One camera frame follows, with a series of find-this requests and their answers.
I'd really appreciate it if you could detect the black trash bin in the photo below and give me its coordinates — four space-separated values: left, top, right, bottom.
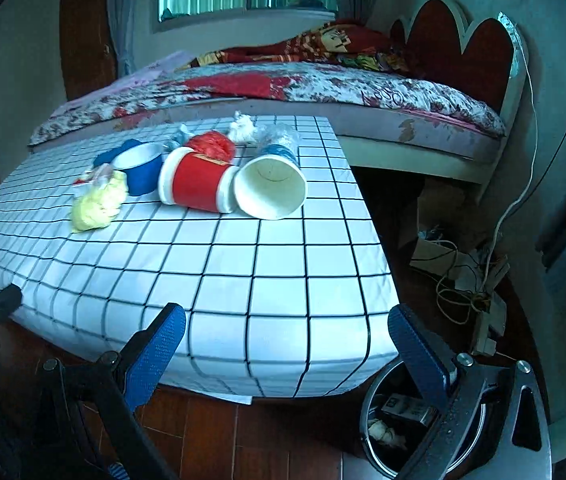
360 358 489 480

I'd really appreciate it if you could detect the blue cloth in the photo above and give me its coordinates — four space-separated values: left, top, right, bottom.
92 139 141 168

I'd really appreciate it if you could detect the red paper cup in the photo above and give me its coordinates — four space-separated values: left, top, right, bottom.
157 148 239 214

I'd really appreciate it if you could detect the blue paper cup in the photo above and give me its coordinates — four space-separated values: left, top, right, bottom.
112 142 164 196

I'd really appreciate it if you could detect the white paper cup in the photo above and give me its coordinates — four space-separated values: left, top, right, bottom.
233 144 307 220

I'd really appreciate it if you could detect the red plastic bag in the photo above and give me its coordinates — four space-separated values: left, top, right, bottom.
185 130 236 162

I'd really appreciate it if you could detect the white tissue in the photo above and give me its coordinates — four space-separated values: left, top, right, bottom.
228 110 256 145

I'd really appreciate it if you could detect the clear plastic bag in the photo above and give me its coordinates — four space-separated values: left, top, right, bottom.
255 122 301 155

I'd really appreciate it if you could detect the green milk carton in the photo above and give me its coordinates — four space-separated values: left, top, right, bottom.
381 393 436 426

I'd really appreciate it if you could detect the white power strip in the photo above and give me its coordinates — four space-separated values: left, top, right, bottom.
470 290 507 356

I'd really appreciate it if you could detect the white grid tablecloth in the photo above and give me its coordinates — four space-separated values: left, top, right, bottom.
0 116 398 398

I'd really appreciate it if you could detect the brown wooden door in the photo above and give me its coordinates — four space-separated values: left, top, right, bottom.
60 0 116 101

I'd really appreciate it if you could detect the bed with floral sheet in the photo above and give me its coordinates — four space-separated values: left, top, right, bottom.
29 63 508 185

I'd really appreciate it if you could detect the red heart headboard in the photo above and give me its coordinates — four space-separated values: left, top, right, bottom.
388 0 527 200

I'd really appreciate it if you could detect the red patterned blanket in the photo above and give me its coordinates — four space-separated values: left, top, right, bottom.
184 20 409 75

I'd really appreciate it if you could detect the blue grey curtain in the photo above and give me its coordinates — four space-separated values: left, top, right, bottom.
106 0 136 79

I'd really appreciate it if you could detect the white charging cable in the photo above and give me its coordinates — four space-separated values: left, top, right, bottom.
482 12 540 294

